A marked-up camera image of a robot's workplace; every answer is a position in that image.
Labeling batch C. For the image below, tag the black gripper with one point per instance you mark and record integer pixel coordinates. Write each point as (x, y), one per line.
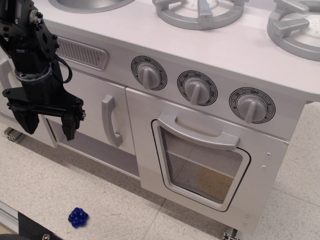
(46, 96)

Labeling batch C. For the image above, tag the white oven door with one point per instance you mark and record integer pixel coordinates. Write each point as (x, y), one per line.
(216, 168)

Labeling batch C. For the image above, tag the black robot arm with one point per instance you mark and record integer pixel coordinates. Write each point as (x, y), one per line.
(26, 40)

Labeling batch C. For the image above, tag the white cabinet door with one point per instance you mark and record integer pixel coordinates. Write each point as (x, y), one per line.
(92, 91)

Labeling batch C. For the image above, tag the grey vent panel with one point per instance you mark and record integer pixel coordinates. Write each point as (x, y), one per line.
(82, 54)

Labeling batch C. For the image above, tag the blue toy grape cluster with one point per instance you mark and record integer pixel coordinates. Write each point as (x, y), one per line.
(78, 217)

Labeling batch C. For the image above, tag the aluminium extrusion bottom left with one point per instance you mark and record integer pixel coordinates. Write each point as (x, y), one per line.
(9, 218)

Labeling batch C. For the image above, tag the grey left stove knob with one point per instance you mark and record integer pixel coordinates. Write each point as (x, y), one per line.
(149, 73)

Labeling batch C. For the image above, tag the grey stove knob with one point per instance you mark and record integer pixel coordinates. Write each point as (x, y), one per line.
(197, 88)
(149, 73)
(252, 105)

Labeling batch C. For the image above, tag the grey sink basin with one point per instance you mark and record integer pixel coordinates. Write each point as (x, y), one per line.
(88, 6)

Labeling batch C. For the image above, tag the white toy kitchen unit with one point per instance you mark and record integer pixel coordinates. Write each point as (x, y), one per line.
(239, 55)

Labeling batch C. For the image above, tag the grey middle stove knob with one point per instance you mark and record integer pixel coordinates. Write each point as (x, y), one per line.
(197, 88)

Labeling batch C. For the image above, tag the grey right stove knob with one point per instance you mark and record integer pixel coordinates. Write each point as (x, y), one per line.
(252, 105)

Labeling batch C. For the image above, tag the grey right burner grate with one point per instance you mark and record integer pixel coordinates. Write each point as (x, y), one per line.
(280, 30)

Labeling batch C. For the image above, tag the aluminium frame rail left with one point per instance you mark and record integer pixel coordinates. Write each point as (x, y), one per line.
(14, 135)

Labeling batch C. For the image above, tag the aluminium frame rail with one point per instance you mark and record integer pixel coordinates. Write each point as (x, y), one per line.
(14, 135)
(232, 234)

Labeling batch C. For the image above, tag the grey cabinet door handle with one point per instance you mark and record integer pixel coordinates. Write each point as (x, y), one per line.
(107, 108)

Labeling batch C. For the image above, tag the grey far left door handle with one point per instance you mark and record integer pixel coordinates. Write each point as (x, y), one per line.
(5, 69)

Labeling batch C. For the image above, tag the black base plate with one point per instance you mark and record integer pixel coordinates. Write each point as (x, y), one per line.
(28, 229)

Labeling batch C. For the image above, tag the aluminium frame rail right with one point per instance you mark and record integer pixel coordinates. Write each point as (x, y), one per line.
(232, 234)

